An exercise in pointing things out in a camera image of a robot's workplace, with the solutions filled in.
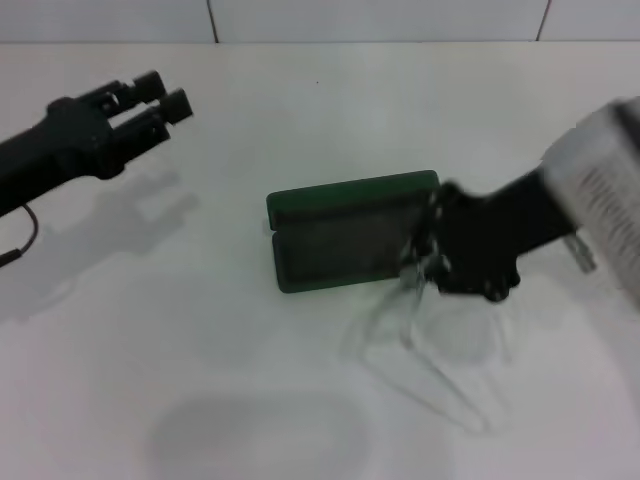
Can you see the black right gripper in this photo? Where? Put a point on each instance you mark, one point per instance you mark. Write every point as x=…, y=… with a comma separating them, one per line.
x=490, y=235

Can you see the green glasses case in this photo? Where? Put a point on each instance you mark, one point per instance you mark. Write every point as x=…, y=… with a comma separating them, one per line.
x=325, y=200

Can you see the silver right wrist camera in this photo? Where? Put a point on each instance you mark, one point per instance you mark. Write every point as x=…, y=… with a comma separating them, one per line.
x=605, y=165

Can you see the clear frame glasses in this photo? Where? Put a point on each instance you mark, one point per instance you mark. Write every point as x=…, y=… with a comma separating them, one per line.
x=407, y=310

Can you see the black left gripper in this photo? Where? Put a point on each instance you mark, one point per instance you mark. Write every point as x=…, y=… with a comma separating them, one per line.
x=55, y=150

